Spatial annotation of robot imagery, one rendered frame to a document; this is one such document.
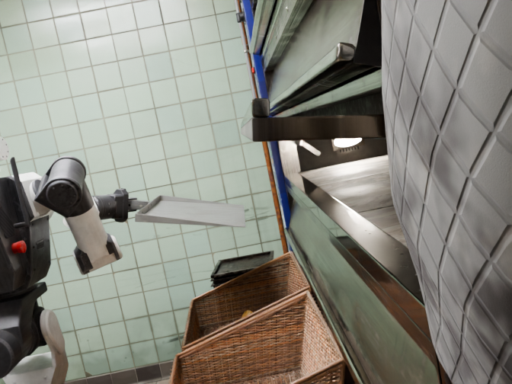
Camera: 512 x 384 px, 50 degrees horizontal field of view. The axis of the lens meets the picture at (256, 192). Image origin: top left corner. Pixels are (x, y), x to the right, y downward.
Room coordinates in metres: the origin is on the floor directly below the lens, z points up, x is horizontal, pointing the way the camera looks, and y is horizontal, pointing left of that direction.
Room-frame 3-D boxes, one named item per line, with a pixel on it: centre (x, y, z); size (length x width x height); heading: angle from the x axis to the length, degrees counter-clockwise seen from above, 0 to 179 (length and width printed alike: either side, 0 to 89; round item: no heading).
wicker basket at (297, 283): (2.05, 0.12, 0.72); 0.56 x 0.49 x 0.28; 2
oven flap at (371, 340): (1.47, -0.15, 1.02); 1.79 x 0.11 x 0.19; 1
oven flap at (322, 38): (1.47, -0.15, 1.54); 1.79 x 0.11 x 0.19; 1
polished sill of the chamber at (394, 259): (1.47, -0.17, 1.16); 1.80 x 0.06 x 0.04; 1
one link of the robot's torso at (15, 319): (1.43, 0.72, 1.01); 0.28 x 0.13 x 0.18; 1
